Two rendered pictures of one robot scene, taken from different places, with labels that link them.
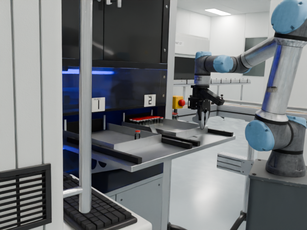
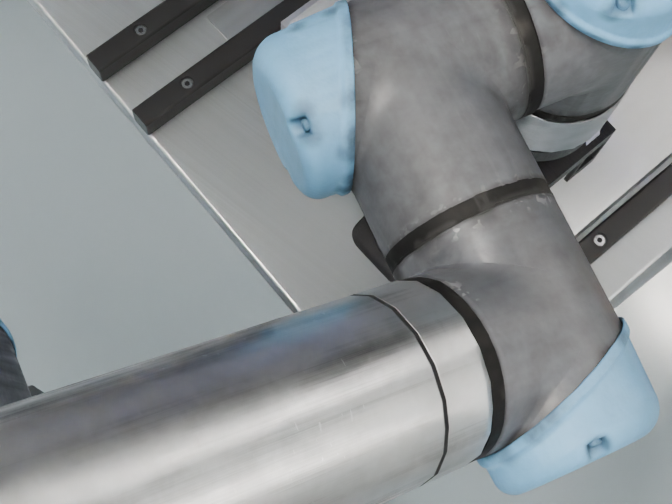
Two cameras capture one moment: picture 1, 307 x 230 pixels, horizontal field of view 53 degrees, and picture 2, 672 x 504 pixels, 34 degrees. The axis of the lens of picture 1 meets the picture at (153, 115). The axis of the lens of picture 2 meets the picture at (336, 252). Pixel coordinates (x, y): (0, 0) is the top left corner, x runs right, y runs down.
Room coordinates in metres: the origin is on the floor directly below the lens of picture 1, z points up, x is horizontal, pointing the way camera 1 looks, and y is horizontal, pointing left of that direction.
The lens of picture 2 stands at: (1.36, -0.49, 1.65)
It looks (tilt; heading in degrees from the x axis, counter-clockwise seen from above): 73 degrees down; 88
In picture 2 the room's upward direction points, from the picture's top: 11 degrees clockwise
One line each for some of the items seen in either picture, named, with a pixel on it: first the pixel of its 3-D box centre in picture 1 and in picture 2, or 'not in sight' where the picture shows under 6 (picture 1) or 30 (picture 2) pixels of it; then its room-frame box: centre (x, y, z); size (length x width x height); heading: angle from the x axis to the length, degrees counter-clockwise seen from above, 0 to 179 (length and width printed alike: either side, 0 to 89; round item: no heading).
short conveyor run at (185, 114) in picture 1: (183, 108); not in sight; (2.10, -0.20, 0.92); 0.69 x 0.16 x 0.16; 139
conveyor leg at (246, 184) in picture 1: (249, 171); not in sight; (2.20, -0.72, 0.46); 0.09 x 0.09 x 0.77; 49
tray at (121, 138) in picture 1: (110, 136); not in sight; (1.27, 0.18, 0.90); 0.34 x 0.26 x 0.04; 49
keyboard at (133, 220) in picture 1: (74, 197); not in sight; (0.82, 0.21, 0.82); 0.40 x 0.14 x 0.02; 41
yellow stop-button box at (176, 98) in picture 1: (175, 101); not in sight; (1.79, -0.12, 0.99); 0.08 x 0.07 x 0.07; 49
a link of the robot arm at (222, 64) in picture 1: (221, 64); (407, 111); (1.39, -0.29, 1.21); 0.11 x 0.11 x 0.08; 33
